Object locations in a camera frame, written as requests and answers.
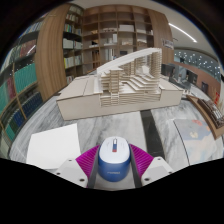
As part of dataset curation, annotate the dark grey building model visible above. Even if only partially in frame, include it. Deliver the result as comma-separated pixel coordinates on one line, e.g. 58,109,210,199
161,63,201,85

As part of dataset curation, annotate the long ceiling light strip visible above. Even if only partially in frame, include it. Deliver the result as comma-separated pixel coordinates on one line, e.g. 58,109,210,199
168,22,198,44

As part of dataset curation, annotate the beige architectural building model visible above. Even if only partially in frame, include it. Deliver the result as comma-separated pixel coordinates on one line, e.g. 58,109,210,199
55,47,184,121

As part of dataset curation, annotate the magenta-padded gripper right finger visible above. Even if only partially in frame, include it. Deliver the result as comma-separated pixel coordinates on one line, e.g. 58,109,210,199
128,143,175,188

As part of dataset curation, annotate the white and blue computer mouse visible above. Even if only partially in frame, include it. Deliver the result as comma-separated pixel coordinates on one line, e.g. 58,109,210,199
97,136,132,183

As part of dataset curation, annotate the white wall poster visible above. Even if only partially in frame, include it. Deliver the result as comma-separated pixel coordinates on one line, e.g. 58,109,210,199
162,37,175,50

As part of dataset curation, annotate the wooden wall shelf unit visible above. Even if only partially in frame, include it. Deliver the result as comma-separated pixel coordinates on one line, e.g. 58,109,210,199
81,4,175,75

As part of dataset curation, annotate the group of small ceiling lights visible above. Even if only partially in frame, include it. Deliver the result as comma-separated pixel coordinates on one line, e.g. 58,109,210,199
174,49,218,73

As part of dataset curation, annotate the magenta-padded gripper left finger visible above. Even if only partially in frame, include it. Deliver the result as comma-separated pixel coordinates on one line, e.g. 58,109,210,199
54,144,101,189

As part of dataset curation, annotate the dark recessed bookshelf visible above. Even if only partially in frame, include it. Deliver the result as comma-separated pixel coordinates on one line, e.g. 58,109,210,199
62,4,84,84

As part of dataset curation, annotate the bookshelf with teal books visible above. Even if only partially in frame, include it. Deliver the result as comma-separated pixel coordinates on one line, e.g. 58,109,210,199
0,19,44,158

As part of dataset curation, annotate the white paper sheet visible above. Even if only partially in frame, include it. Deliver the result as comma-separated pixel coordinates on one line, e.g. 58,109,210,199
25,123,83,170

